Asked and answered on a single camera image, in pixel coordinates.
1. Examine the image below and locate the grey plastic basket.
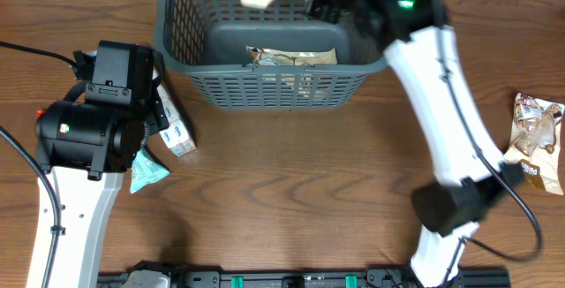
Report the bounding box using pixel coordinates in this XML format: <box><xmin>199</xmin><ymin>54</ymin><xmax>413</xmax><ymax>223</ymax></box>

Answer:
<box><xmin>154</xmin><ymin>0</ymin><xmax>387</xmax><ymax>110</ymax></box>

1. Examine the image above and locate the white patterned carton box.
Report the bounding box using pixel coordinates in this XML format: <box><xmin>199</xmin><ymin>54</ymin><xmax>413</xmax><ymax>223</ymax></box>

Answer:
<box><xmin>156</xmin><ymin>72</ymin><xmax>197</xmax><ymax>157</ymax></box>

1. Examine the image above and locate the small teal snack packet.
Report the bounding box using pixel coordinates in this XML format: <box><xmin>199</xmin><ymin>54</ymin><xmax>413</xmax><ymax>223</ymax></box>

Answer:
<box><xmin>130</xmin><ymin>148</ymin><xmax>170</xmax><ymax>194</ymax></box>

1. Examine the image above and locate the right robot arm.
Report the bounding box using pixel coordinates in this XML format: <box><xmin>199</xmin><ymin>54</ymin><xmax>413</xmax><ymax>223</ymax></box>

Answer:
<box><xmin>306</xmin><ymin>0</ymin><xmax>524</xmax><ymax>287</ymax></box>

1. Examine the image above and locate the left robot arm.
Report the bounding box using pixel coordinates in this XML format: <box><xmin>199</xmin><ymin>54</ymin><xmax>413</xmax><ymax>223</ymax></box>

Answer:
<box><xmin>26</xmin><ymin>41</ymin><xmax>169</xmax><ymax>287</ymax></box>

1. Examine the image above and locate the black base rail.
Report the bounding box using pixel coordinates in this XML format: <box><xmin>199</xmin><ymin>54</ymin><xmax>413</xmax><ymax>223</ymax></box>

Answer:
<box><xmin>96</xmin><ymin>260</ymin><xmax>513</xmax><ymax>288</ymax></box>

